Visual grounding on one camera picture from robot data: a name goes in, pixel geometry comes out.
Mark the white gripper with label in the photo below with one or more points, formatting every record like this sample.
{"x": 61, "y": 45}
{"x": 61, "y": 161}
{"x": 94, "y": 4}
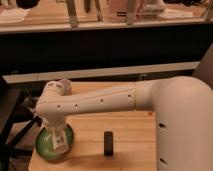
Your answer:
{"x": 59, "y": 138}

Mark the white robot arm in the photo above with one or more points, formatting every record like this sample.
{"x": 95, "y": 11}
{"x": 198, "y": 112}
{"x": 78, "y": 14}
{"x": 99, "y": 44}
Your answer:
{"x": 183, "y": 107}

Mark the green ceramic bowl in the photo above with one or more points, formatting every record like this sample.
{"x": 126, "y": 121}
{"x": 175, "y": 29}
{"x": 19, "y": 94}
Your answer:
{"x": 44, "y": 145}

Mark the long dark bench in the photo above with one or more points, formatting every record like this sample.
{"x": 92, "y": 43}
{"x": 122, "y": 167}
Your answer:
{"x": 124, "y": 53}

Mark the dark panel at right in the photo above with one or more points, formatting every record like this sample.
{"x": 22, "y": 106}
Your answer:
{"x": 204, "y": 70}

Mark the black chair frame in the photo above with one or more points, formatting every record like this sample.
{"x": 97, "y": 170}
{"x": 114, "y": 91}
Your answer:
{"x": 12, "y": 111}

